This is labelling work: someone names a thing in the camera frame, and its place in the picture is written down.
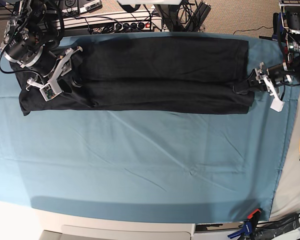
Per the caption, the black plastic bag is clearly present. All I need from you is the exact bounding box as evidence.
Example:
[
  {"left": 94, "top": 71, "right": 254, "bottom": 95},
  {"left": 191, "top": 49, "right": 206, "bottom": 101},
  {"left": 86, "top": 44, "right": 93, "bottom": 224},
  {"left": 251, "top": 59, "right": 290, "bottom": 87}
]
[{"left": 250, "top": 213, "right": 300, "bottom": 240}]

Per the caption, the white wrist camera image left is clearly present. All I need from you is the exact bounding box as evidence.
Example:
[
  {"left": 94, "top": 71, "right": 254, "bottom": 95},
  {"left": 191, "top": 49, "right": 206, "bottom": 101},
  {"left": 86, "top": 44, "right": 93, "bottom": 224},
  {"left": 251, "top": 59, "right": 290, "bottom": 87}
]
[{"left": 39, "top": 83, "right": 61, "bottom": 102}]

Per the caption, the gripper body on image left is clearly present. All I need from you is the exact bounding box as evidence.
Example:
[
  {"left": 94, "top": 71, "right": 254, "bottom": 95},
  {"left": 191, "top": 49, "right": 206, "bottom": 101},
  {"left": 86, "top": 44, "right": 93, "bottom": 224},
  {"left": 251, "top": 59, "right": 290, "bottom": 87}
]
[{"left": 27, "top": 47, "right": 72, "bottom": 85}]

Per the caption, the teal table cloth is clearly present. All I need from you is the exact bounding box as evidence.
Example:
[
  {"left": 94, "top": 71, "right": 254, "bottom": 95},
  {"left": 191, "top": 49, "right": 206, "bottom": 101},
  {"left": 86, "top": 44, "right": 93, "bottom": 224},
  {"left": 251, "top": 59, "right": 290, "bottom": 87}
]
[{"left": 0, "top": 31, "right": 300, "bottom": 224}]

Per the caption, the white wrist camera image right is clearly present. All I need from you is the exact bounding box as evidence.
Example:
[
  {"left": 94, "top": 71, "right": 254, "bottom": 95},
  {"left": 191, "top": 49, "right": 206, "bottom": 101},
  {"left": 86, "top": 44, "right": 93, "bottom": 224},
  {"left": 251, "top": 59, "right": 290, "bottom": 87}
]
[{"left": 270, "top": 98, "right": 285, "bottom": 113}]

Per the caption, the white power strip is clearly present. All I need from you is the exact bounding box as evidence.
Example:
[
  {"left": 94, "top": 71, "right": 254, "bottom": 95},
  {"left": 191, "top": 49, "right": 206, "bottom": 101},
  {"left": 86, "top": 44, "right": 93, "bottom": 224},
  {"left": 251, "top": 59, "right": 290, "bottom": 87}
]
[{"left": 63, "top": 11, "right": 164, "bottom": 32}]

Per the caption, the dark grey T-shirt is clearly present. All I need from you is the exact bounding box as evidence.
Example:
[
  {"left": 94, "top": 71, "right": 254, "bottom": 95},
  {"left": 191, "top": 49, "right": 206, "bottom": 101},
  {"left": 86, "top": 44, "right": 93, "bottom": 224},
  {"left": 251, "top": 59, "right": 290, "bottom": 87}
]
[{"left": 15, "top": 36, "right": 255, "bottom": 115}]

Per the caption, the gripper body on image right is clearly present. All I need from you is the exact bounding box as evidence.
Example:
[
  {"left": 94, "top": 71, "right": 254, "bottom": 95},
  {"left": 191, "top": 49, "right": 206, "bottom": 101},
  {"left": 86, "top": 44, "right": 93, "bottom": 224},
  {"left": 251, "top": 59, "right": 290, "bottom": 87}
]
[{"left": 247, "top": 62, "right": 282, "bottom": 100}]

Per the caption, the blue black clamp top right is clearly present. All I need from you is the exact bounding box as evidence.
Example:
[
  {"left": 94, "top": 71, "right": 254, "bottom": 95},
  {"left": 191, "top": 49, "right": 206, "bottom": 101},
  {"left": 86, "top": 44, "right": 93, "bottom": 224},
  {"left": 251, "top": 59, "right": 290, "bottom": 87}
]
[{"left": 258, "top": 12, "right": 287, "bottom": 43}]

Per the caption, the blue orange clamp bottom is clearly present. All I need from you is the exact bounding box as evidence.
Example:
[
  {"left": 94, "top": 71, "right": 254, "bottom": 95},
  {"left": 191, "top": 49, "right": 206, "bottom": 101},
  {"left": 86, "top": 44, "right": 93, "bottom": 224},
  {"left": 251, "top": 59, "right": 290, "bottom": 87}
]
[{"left": 227, "top": 208, "right": 263, "bottom": 240}]

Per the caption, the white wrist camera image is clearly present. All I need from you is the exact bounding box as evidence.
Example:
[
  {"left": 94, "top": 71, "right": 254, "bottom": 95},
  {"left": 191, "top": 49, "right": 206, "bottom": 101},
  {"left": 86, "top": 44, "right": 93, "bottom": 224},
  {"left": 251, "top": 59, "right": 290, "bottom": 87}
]
[
  {"left": 39, "top": 83, "right": 61, "bottom": 102},
  {"left": 270, "top": 98, "right": 285, "bottom": 113}
]

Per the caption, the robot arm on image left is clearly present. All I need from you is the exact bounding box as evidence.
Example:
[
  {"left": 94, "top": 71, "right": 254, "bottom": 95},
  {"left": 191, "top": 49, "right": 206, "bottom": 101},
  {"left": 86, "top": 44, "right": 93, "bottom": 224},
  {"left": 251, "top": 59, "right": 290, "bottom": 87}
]
[{"left": 0, "top": 0, "right": 83, "bottom": 101}]

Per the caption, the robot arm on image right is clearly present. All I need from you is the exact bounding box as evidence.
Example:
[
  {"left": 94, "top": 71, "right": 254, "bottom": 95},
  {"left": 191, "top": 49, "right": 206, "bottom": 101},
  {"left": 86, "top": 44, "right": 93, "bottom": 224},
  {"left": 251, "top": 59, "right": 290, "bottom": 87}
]
[{"left": 233, "top": 0, "right": 300, "bottom": 102}]

